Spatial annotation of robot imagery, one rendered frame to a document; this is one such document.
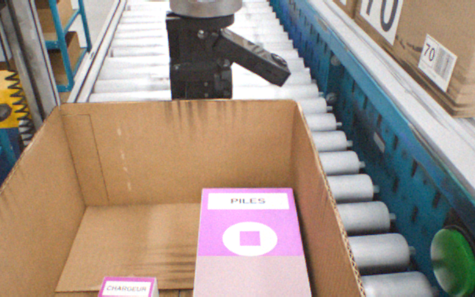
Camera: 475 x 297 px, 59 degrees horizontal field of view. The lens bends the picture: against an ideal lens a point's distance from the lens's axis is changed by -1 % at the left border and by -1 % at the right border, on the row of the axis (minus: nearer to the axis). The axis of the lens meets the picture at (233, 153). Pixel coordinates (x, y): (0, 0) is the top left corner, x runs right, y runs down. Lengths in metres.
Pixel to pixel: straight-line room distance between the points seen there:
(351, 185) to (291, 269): 0.27
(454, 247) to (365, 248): 0.13
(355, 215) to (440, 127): 0.16
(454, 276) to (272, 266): 0.19
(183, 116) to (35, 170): 0.18
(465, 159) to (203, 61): 0.33
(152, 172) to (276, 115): 0.18
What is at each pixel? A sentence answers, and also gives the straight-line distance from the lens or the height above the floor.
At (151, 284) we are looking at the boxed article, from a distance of 0.46.
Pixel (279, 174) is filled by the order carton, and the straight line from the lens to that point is 0.57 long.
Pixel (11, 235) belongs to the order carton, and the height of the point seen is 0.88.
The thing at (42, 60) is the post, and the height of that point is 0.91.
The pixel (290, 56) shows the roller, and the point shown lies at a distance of 1.10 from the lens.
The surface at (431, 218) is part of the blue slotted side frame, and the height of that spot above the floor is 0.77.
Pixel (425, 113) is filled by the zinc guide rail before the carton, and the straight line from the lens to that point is 0.59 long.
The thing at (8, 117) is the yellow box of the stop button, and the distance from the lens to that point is 0.75.
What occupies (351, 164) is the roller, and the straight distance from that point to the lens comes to 0.72.
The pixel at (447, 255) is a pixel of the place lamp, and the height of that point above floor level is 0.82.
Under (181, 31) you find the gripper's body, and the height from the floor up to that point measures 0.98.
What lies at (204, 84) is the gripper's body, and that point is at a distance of 0.55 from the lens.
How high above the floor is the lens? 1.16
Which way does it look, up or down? 35 degrees down
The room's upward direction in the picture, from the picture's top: straight up
